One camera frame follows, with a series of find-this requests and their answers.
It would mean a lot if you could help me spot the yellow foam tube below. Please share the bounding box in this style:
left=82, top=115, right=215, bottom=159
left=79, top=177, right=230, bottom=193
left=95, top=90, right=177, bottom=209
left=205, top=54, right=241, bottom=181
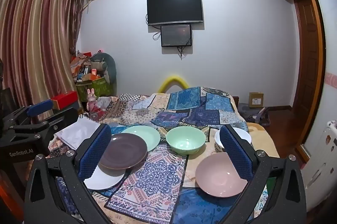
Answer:
left=157, top=75, right=190, bottom=94

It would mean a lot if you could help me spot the striped curtain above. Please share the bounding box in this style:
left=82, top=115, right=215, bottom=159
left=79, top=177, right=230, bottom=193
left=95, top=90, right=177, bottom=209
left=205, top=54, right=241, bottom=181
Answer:
left=0, top=0, right=88, bottom=119

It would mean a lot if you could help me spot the black monitor cable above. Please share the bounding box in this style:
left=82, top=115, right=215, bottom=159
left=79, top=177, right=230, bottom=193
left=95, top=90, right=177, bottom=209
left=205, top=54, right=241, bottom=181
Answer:
left=177, top=45, right=192, bottom=60

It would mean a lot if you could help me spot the orange object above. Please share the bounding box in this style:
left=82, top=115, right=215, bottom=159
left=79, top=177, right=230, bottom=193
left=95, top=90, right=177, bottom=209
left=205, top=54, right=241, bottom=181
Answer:
left=0, top=169, right=25, bottom=224

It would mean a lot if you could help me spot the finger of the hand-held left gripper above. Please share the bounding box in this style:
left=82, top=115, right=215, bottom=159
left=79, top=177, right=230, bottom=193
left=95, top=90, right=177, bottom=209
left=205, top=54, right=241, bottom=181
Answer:
left=4, top=99, right=54, bottom=124
left=5, top=107, right=80, bottom=145

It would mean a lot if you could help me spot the green storage box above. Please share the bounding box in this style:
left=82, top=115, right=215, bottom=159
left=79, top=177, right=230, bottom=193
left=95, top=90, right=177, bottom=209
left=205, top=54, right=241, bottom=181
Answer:
left=76, top=76, right=111, bottom=104

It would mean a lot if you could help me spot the red box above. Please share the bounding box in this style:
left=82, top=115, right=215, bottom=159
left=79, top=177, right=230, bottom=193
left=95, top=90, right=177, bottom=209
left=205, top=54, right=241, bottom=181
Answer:
left=51, top=91, right=79, bottom=110

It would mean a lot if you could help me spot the small black monitor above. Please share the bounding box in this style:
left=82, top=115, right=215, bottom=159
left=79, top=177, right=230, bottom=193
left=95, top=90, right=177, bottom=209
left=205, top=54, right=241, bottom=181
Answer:
left=161, top=24, right=192, bottom=48

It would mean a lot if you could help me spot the pink plush bunny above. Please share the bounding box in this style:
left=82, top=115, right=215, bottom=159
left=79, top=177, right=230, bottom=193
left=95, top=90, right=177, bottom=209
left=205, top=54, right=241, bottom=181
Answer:
left=86, top=88, right=98, bottom=112

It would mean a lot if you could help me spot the brown plate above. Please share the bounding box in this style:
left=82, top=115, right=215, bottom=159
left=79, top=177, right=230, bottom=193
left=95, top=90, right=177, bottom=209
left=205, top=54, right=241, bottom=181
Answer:
left=98, top=133, right=148, bottom=170

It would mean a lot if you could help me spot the black wall television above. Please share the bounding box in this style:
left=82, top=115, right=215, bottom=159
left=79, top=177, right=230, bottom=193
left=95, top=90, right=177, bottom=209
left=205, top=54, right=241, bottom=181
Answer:
left=147, top=0, right=204, bottom=26

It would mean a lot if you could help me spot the cardboard box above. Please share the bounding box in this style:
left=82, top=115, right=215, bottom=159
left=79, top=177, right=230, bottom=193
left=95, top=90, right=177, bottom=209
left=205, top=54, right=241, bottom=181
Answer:
left=249, top=92, right=264, bottom=108

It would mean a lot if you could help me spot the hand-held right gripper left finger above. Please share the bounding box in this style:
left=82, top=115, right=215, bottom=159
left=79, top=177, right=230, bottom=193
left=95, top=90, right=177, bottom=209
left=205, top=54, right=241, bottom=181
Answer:
left=24, top=123, right=114, bottom=224

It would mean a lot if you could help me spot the wooden door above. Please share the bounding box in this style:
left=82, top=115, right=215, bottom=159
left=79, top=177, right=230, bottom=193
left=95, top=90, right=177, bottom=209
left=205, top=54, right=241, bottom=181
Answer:
left=292, top=0, right=321, bottom=156

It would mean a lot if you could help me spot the pink bowl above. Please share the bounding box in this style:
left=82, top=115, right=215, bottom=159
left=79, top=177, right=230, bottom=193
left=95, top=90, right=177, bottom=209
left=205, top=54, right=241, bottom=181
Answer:
left=195, top=152, right=248, bottom=198

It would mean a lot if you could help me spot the grey plush toy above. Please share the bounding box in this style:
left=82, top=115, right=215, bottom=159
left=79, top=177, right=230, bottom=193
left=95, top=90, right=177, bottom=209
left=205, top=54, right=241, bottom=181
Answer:
left=91, top=53, right=117, bottom=85

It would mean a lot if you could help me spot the white plate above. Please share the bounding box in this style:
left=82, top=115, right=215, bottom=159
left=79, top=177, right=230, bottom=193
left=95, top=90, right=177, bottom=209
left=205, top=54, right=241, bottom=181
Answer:
left=84, top=164, right=127, bottom=190

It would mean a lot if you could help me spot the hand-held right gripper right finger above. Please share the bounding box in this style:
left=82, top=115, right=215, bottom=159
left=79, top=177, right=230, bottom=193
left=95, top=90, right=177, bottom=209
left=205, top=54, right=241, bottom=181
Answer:
left=219, top=124, right=308, bottom=224

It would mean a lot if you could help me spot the grey cloth pile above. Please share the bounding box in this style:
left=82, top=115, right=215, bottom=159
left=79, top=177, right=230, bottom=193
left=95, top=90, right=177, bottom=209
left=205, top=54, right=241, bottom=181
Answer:
left=237, top=104, right=270, bottom=125

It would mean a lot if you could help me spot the white board with stickers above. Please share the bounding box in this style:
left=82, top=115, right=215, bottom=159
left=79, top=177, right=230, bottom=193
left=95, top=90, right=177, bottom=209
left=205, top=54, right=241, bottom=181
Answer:
left=300, top=120, right=337, bottom=211

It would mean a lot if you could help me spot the white bowl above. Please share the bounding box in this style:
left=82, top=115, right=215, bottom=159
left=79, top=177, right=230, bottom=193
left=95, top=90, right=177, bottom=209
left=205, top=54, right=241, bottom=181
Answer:
left=214, top=127, right=252, bottom=153

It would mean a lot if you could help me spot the patchwork blanket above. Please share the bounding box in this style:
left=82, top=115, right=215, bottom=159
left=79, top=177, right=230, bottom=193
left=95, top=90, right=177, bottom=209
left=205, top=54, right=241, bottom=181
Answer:
left=47, top=85, right=279, bottom=224

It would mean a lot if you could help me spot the white cloth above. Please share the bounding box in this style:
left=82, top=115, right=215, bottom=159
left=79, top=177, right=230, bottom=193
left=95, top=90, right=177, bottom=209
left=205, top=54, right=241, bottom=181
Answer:
left=54, top=116, right=100, bottom=150

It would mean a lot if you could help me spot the green bowl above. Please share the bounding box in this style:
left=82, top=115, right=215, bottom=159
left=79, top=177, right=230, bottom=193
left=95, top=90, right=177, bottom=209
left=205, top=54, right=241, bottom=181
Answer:
left=166, top=127, right=206, bottom=155

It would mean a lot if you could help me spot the beige green bordered blanket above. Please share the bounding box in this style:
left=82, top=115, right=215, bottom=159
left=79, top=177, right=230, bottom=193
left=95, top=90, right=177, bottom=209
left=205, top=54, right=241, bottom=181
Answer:
left=246, top=122, right=280, bottom=160

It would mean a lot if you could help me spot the green plate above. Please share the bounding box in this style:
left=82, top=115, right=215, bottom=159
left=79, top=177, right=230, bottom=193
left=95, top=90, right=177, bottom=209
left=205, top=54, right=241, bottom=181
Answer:
left=120, top=125, right=161, bottom=153

